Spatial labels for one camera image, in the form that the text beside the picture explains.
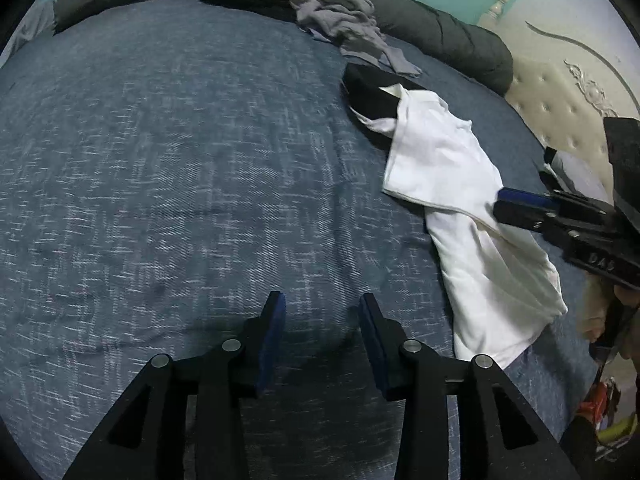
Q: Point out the cream tufted headboard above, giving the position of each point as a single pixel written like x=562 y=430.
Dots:
x=563 y=88

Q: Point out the blue patterned bed sheet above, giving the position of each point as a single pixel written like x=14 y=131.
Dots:
x=163 y=167

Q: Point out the person's right hand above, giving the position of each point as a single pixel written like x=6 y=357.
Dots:
x=598 y=295

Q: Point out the white polo shirt black trim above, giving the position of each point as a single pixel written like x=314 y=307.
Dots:
x=502 y=287

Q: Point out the grey crumpled garment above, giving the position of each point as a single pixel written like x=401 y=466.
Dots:
x=350 y=24

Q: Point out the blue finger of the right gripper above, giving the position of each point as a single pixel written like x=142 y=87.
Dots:
x=513 y=196
x=538 y=217

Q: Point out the light grey blanket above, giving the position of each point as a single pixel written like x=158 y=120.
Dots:
x=38 y=19

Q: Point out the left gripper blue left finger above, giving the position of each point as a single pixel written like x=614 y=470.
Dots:
x=175 y=406

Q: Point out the stack of folded clothes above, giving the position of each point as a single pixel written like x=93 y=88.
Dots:
x=566 y=172

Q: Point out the dark grey rolled duvet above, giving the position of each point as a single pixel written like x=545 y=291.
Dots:
x=476 y=52

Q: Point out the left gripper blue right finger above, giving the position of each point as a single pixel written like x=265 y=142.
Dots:
x=501 y=436

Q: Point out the clutter on floor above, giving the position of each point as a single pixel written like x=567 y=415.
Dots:
x=598 y=413

